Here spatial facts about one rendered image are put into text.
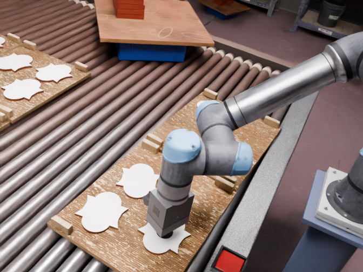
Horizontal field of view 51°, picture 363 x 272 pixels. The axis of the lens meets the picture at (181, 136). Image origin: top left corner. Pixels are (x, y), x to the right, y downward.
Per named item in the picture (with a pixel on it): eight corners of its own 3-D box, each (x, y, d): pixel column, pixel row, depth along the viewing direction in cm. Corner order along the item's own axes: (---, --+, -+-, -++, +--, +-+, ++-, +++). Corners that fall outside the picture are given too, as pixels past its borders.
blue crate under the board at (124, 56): (171, 33, 198) (174, 15, 192) (185, 62, 176) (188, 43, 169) (111, 31, 190) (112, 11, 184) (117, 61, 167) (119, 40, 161)
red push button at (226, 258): (243, 263, 97) (244, 259, 96) (235, 281, 93) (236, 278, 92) (222, 252, 99) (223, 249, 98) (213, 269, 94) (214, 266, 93)
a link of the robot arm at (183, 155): (209, 150, 76) (167, 149, 74) (199, 188, 83) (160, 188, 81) (202, 126, 82) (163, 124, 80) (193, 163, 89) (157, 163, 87)
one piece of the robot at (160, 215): (169, 153, 93) (161, 198, 103) (139, 165, 88) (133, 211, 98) (201, 184, 87) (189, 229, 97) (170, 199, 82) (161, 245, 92)
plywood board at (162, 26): (187, 4, 207) (188, 1, 206) (214, 47, 170) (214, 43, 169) (93, -3, 194) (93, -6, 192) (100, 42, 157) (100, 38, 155)
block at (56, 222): (73, 231, 94) (73, 225, 92) (68, 236, 93) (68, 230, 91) (55, 219, 96) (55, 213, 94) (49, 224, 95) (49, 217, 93)
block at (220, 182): (233, 190, 114) (235, 184, 112) (230, 194, 113) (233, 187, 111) (216, 181, 116) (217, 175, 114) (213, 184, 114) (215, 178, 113)
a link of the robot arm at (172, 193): (152, 171, 85) (181, 159, 89) (150, 185, 87) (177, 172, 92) (173, 192, 81) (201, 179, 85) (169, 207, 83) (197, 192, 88)
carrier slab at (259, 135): (280, 131, 145) (281, 128, 144) (235, 193, 115) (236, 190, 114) (201, 95, 156) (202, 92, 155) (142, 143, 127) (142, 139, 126)
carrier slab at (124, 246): (235, 195, 115) (236, 191, 114) (163, 304, 85) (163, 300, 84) (140, 145, 126) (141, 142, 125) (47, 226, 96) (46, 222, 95)
